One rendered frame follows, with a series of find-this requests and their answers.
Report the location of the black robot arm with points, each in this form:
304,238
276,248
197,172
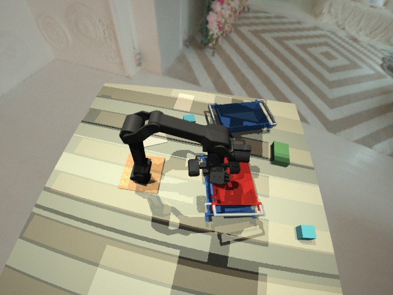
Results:
216,140

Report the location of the teal cube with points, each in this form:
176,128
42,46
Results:
190,118
305,232

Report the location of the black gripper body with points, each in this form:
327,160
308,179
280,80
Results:
194,167

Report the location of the green block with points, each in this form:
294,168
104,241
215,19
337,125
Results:
280,154

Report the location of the beige flat panel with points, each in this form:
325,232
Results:
184,102
156,138

